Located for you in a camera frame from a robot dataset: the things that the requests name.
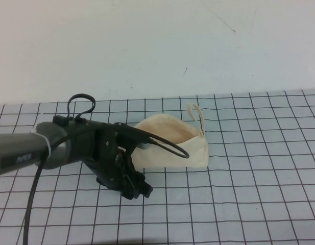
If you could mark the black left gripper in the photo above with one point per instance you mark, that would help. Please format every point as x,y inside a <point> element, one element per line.
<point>106,158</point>

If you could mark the grey left Piper robot arm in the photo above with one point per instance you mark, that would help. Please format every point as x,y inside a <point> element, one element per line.
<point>24,148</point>

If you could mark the cream canvas pencil case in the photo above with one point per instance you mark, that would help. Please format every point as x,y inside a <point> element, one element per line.
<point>193,153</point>

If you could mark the white zip tie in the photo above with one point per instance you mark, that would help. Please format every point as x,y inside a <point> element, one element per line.
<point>46,145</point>

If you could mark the blue grid-patterned tablecloth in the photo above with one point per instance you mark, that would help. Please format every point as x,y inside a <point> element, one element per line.
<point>249,178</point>

